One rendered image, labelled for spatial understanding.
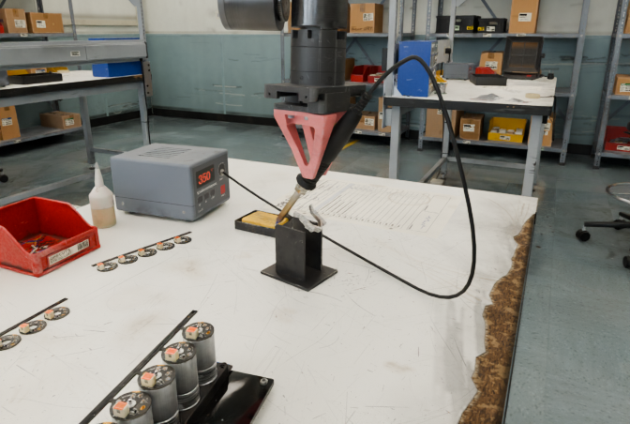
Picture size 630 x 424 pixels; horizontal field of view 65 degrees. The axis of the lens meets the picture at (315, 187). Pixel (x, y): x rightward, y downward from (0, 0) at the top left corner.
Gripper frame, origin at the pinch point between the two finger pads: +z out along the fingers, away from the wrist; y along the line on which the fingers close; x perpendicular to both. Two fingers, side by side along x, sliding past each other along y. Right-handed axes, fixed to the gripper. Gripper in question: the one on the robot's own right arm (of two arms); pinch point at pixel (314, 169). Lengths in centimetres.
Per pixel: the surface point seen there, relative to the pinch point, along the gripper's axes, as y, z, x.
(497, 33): -385, -33, -89
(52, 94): -107, 14, -256
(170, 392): 25.3, 10.2, 6.0
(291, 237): 0.0, 8.7, -3.1
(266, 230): -8.6, 12.8, -14.1
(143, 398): 27.2, 9.4, 5.9
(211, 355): 19.9, 10.9, 4.3
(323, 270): -3.7, 13.6, -0.8
